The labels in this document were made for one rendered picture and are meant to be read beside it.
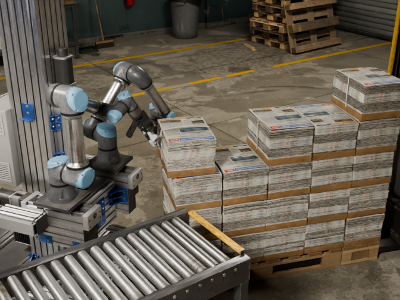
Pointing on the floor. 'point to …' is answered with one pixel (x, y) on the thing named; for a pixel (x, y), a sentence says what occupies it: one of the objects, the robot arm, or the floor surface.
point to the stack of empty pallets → (275, 22)
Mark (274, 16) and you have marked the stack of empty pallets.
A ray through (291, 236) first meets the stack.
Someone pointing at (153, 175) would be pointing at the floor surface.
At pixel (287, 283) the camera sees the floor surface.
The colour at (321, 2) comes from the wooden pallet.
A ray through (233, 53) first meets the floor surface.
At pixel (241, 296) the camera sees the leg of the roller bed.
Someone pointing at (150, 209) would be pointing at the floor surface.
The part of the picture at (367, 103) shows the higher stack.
